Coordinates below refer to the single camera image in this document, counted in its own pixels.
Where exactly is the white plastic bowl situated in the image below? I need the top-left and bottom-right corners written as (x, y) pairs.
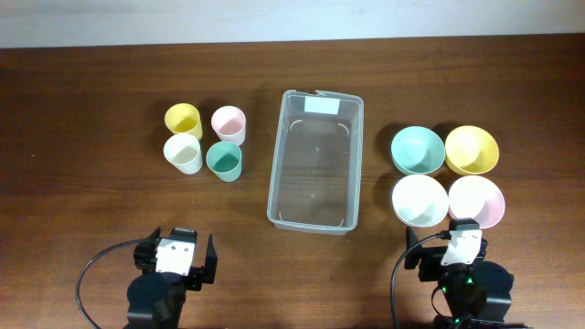
top-left (390, 175), bottom-right (449, 228)

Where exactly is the white plastic cup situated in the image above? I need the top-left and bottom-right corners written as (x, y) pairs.
top-left (163, 133), bottom-right (203, 175)

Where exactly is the teal plastic bowl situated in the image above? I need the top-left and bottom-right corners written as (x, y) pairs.
top-left (390, 126), bottom-right (446, 175)

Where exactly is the yellow plastic cup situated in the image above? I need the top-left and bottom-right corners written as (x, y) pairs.
top-left (165, 103), bottom-right (203, 140)

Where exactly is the pink plastic cup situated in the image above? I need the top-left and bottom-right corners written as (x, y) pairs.
top-left (211, 105), bottom-right (247, 145)

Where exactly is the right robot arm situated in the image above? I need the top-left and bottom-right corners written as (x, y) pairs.
top-left (397, 218), bottom-right (525, 329)

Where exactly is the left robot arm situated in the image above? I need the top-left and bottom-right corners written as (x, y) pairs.
top-left (126, 228), bottom-right (218, 329)

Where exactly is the clear plastic storage container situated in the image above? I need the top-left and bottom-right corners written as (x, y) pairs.
top-left (267, 90), bottom-right (364, 235)

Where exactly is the white label on container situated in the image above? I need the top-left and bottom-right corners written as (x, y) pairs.
top-left (304, 96), bottom-right (340, 115)

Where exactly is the teal plastic cup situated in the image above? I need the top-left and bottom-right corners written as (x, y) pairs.
top-left (206, 141), bottom-right (242, 182)

